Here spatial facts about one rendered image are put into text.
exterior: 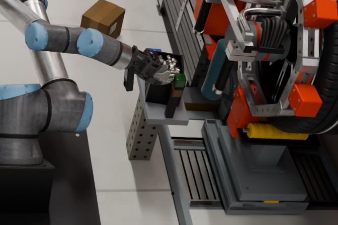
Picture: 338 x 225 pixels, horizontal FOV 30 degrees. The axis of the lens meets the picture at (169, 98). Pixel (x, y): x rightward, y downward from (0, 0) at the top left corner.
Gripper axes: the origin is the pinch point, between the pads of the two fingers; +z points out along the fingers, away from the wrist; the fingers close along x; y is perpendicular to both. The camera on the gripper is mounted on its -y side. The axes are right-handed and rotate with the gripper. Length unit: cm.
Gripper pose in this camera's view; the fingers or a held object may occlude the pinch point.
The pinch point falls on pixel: (166, 81)
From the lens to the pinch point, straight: 226.6
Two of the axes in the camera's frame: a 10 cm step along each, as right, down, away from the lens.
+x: -2.6, -6.8, 6.9
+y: 6.1, -6.7, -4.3
